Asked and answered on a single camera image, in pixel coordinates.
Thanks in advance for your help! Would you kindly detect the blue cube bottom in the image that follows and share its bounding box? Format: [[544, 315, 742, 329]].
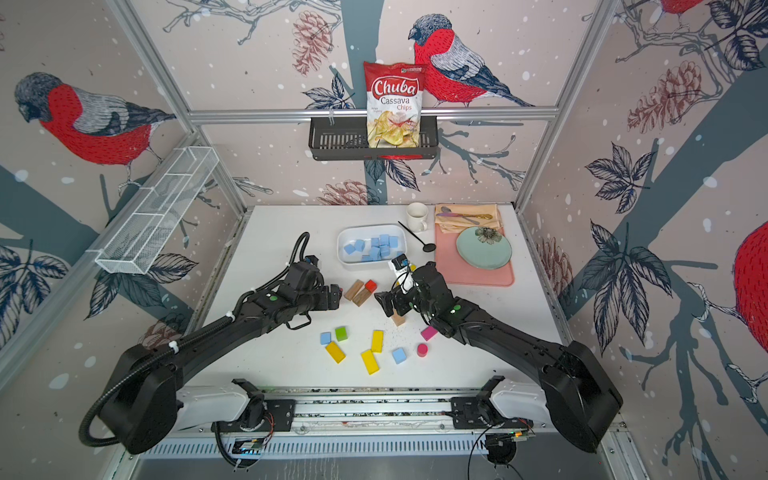
[[392, 347, 407, 364]]

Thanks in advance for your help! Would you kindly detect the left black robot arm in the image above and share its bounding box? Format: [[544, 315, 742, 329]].
[[78, 261, 342, 454]]

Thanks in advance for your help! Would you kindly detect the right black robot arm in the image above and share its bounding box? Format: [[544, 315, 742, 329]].
[[374, 262, 623, 453]]

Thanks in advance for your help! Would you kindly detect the dark wooden block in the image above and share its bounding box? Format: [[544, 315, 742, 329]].
[[352, 287, 372, 307]]

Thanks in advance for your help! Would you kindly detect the light wooden block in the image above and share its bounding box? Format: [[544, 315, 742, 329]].
[[343, 280, 364, 301]]

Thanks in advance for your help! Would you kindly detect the magenta long block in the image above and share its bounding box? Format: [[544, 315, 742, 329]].
[[421, 326, 438, 341]]

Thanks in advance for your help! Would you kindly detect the yellow block middle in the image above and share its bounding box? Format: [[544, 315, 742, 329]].
[[371, 330, 384, 353]]

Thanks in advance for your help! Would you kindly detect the black spoon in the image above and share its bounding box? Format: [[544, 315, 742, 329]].
[[399, 221, 437, 253]]

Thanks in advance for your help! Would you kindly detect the green cube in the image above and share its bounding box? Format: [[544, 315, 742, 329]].
[[335, 327, 348, 342]]

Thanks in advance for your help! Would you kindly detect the white plastic tray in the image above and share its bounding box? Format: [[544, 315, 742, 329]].
[[336, 224, 408, 267]]

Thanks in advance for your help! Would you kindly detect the pink placemat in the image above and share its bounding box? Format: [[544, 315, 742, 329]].
[[435, 226, 514, 287]]

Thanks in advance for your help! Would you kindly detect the long yellow block bottom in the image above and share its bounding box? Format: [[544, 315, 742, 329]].
[[361, 350, 380, 375]]

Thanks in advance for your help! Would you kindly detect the green flower plate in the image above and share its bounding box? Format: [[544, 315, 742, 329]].
[[456, 227, 513, 270]]

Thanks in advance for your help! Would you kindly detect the yellow block lower left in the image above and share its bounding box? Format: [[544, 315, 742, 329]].
[[325, 341, 346, 364]]

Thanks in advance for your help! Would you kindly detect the yellow folded napkin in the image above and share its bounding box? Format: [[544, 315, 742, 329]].
[[435, 204, 503, 233]]

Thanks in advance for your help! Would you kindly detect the white ceramic mug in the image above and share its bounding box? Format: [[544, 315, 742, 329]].
[[406, 202, 429, 233]]

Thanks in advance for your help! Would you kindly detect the iridescent cutlery on napkin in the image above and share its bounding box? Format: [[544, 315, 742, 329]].
[[438, 207, 493, 220]]

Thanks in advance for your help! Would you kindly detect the Chuba cassava chips bag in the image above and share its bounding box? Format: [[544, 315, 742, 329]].
[[363, 62, 426, 149]]

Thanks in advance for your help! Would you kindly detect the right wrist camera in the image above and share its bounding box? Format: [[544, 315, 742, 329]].
[[389, 254, 413, 292]]

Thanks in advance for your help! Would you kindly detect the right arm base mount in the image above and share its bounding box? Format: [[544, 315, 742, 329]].
[[444, 375, 534, 430]]

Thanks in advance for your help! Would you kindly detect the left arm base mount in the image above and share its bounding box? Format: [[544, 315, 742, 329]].
[[216, 378, 297, 433]]

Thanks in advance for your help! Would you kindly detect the black wall basket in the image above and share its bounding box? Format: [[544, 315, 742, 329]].
[[308, 116, 439, 161]]

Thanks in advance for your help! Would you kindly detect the white wire basket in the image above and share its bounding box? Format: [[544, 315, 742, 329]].
[[95, 146, 219, 274]]

